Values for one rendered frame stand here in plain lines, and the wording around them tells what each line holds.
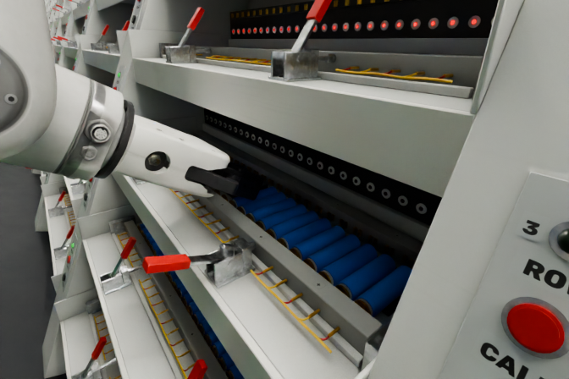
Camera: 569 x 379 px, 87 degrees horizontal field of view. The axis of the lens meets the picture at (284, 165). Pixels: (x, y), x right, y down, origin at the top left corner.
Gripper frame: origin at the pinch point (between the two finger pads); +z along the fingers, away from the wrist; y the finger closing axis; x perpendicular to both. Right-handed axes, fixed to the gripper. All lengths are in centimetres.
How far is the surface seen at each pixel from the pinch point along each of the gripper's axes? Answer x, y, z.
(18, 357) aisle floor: 61, 43, -3
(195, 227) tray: 7.0, -0.4, -3.3
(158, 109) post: -3.3, 35.3, 0.1
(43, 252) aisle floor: 60, 89, 3
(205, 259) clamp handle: 6.0, -9.6, -7.2
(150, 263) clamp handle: 6.7, -9.7, -11.9
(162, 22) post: -19.3, 35.3, -5.8
